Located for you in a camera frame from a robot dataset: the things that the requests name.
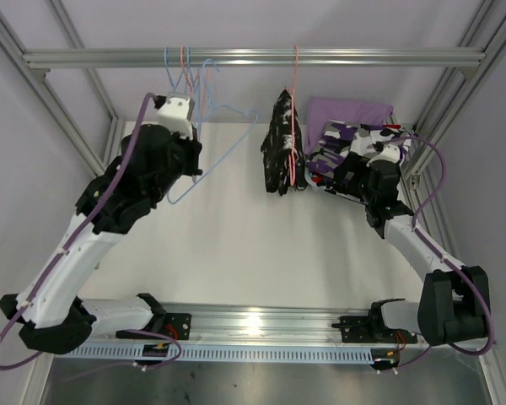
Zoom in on red trousers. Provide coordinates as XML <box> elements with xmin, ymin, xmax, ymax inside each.
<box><xmin>306</xmin><ymin>121</ymin><xmax>406</xmax><ymax>186</ymax></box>

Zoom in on grey purple patterned trousers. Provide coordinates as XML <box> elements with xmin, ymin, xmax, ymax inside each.
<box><xmin>304</xmin><ymin>119</ymin><xmax>412</xmax><ymax>199</ymax></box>

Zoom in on light blue wire hanger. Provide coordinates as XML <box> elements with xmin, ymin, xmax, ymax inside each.
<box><xmin>163</xmin><ymin>45</ymin><xmax>186</xmax><ymax>94</ymax></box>

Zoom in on white plastic mesh basket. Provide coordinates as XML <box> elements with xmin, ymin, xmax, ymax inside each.
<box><xmin>304</xmin><ymin>168</ymin><xmax>323</xmax><ymax>190</ymax></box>

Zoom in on blue hanger with patterned trousers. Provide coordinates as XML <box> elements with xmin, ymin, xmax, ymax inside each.
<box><xmin>165</xmin><ymin>58</ymin><xmax>258</xmax><ymax>206</ymax></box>

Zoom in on pink wire hanger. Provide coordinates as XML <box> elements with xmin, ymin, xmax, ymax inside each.
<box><xmin>179</xmin><ymin>45</ymin><xmax>212</xmax><ymax>123</ymax></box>
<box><xmin>288</xmin><ymin>46</ymin><xmax>299</xmax><ymax>188</ymax></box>

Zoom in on lilac purple trousers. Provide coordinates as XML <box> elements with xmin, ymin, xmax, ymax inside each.
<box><xmin>304</xmin><ymin>96</ymin><xmax>394</xmax><ymax>155</ymax></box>

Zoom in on black white patterned trousers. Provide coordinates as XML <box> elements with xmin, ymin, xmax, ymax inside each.
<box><xmin>261</xmin><ymin>89</ymin><xmax>308</xmax><ymax>196</ymax></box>

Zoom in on blue hanger with lilac trousers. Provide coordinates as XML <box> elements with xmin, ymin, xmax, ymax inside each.
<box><xmin>186</xmin><ymin>47</ymin><xmax>204</xmax><ymax>127</ymax></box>

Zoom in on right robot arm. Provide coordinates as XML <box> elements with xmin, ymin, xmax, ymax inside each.
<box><xmin>334</xmin><ymin>153</ymin><xmax>494</xmax><ymax>348</ymax></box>

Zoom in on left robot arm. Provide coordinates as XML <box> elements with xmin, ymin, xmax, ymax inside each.
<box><xmin>0</xmin><ymin>124</ymin><xmax>202</xmax><ymax>354</ymax></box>

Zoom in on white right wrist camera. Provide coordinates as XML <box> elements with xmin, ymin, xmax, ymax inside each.
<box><xmin>368</xmin><ymin>143</ymin><xmax>403</xmax><ymax>165</ymax></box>

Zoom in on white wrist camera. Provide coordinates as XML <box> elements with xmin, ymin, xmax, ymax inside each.
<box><xmin>368</xmin><ymin>143</ymin><xmax>403</xmax><ymax>165</ymax></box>
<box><xmin>154</xmin><ymin>92</ymin><xmax>195</xmax><ymax>140</ymax></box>

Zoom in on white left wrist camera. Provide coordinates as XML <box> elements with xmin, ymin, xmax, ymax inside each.
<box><xmin>154</xmin><ymin>92</ymin><xmax>195</xmax><ymax>140</ymax></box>

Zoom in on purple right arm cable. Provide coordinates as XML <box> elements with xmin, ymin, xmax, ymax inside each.
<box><xmin>374</xmin><ymin>134</ymin><xmax>498</xmax><ymax>375</ymax></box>

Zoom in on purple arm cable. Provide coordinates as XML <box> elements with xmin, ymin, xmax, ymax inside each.
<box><xmin>374</xmin><ymin>134</ymin><xmax>498</xmax><ymax>375</ymax></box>
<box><xmin>0</xmin><ymin>91</ymin><xmax>183</xmax><ymax>372</ymax></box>

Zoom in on aluminium frame structure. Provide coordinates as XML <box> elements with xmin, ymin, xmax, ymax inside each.
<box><xmin>0</xmin><ymin>0</ymin><xmax>506</xmax><ymax>405</ymax></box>

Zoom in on white slotted cable duct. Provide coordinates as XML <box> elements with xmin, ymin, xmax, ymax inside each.
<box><xmin>62</xmin><ymin>343</ymin><xmax>374</xmax><ymax>365</ymax></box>

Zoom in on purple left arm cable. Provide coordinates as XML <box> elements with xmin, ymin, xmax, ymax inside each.
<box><xmin>0</xmin><ymin>91</ymin><xmax>183</xmax><ymax>372</ymax></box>

